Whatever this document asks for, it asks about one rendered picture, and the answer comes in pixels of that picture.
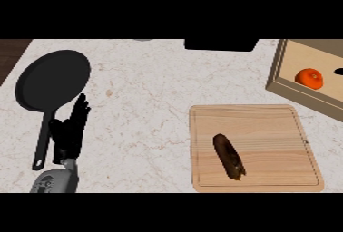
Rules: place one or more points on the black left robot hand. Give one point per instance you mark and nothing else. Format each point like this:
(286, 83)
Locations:
(70, 133)

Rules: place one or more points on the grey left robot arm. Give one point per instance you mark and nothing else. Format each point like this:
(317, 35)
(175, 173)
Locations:
(55, 180)

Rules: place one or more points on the wooden cutting board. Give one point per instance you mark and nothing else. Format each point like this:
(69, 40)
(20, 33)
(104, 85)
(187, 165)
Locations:
(255, 148)

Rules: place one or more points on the cardboard box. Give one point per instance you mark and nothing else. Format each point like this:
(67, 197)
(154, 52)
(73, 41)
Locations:
(308, 75)

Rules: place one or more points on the black frying pan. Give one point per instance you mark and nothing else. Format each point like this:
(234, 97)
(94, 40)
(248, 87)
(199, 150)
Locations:
(51, 80)

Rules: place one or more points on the black appliance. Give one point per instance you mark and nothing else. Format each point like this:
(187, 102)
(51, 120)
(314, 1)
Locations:
(221, 44)

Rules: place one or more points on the orange round fruit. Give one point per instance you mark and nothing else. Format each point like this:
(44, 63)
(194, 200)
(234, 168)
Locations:
(310, 78)

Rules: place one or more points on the small black object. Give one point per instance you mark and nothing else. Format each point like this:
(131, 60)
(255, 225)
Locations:
(339, 71)

